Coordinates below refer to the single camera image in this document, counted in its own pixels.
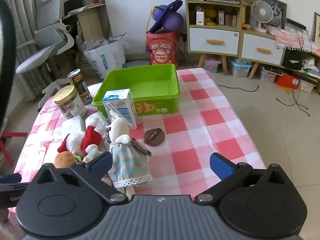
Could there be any green plastic bin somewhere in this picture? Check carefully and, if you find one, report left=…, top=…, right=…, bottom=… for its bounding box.
left=92, top=64, right=181, bottom=116

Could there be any black monitor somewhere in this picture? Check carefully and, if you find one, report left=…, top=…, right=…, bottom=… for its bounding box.
left=64, top=0, right=84, bottom=17

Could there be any white cloth glove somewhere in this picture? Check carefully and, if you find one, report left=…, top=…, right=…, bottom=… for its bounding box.
left=86, top=111, right=111, bottom=150

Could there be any low wooden drawer cabinet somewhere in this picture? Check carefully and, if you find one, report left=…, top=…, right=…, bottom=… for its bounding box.
left=240, top=27, right=287, bottom=79

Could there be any black bag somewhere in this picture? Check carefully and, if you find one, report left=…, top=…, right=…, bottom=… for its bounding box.
left=282, top=47, right=311, bottom=71

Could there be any clear storage box blue lid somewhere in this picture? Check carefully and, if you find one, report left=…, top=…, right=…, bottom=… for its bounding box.
left=230, top=57, right=253, bottom=78

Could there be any red cardboard box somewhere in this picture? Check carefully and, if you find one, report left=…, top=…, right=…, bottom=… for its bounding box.
left=275, top=73, right=300, bottom=90

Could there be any pink white checkered tablecloth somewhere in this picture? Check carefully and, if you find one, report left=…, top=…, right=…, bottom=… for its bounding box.
left=9, top=68, right=267, bottom=230

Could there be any purple jumping ball toy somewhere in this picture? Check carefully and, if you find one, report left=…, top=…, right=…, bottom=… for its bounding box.
left=146, top=0, right=185, bottom=34

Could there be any red white santa plush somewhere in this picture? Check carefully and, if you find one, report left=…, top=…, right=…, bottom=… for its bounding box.
left=57, top=125, right=110, bottom=156

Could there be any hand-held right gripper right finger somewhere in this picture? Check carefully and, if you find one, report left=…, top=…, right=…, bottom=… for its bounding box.
left=194, top=152, right=297, bottom=204

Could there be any dark brown hair clip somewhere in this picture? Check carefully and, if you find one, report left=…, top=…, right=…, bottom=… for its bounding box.
left=131, top=137, right=152, bottom=157

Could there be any dark picture frame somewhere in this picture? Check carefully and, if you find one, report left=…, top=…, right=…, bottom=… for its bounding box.
left=262, top=0, right=287, bottom=30

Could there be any brown powder puff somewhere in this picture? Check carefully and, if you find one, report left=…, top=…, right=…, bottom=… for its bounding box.
left=144, top=128, right=165, bottom=147

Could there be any red stool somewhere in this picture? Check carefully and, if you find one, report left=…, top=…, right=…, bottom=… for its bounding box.
left=0, top=131, right=28, bottom=167

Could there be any blue white milk carton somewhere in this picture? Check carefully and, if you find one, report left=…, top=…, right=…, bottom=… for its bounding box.
left=102, top=88, right=138, bottom=129

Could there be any black drink can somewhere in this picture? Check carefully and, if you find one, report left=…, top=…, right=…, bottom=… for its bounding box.
left=67, top=69, right=92, bottom=106

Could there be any red snack bucket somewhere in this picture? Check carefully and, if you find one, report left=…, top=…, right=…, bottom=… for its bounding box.
left=146, top=30, right=181, bottom=68

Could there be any clear jar gold lid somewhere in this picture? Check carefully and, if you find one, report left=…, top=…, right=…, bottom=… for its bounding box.
left=53, top=85, right=87, bottom=119

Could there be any peach brown plush toy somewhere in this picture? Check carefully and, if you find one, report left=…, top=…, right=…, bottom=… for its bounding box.
left=54, top=151, right=77, bottom=168

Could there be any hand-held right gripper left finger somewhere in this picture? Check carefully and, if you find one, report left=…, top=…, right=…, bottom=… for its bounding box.
left=30, top=151, right=129, bottom=204

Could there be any thick black cable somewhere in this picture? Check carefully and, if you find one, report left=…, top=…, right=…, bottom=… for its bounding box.
left=0, top=0, right=17, bottom=128

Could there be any small white box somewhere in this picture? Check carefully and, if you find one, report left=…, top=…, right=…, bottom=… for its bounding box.
left=196, top=10, right=206, bottom=26

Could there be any white woven sack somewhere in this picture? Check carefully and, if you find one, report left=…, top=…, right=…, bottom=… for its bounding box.
left=82, top=39, right=130, bottom=79

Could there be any pale green plush toy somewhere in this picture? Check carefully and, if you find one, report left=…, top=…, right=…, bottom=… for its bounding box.
left=82, top=147, right=105, bottom=163

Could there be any pink printed cloth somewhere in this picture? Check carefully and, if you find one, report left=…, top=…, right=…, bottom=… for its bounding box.
left=265, top=20, right=320, bottom=55

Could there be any tall wooden shelf cabinet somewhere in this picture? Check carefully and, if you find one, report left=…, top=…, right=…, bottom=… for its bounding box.
left=183, top=0, right=243, bottom=76

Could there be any bunny plush blue dress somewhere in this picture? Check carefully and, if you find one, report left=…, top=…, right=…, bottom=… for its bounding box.
left=105, top=110, right=153, bottom=189

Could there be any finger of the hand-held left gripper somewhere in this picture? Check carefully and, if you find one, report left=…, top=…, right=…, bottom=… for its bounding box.
left=0, top=173, right=31, bottom=193

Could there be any white radiator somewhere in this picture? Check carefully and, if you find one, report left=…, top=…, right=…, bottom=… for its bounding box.
left=17, top=62, right=52, bottom=102

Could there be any grey office chair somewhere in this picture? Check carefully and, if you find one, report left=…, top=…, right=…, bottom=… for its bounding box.
left=16, top=0, right=75, bottom=110

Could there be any grey curtain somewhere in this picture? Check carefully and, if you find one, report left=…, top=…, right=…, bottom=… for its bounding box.
left=0, top=0, right=42, bottom=55

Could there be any white desk fan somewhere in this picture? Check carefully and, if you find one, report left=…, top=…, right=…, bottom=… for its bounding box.
left=251, top=0, right=274, bottom=33

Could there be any white sponge block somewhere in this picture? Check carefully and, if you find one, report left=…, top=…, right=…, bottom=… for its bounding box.
left=62, top=116, right=86, bottom=140

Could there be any black floor cable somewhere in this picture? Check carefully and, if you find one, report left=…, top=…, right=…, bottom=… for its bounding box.
left=217, top=84, right=259, bottom=92
left=276, top=87, right=311, bottom=117

